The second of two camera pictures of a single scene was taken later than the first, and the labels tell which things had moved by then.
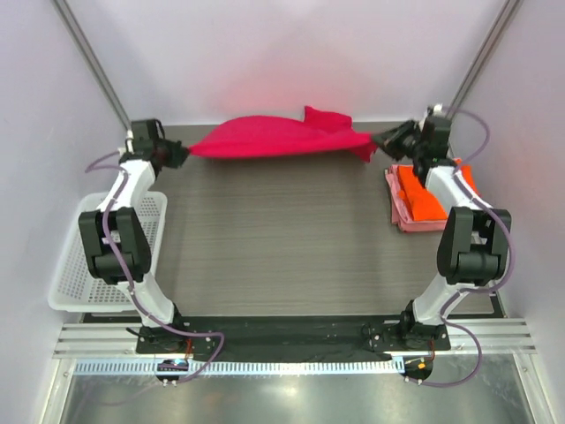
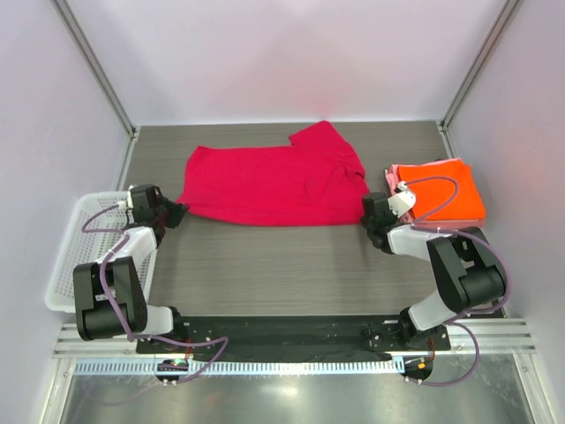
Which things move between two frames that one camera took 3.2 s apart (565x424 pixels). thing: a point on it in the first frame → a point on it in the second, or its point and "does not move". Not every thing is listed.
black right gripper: x=390 y=140 → x=366 y=221
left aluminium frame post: x=83 y=42 does not move
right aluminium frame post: x=473 y=71 does not move
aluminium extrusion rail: x=466 y=336 does not move
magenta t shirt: x=317 y=133 → x=315 y=181
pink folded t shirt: x=401 y=213 does not move
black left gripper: x=179 y=153 → x=177 y=210
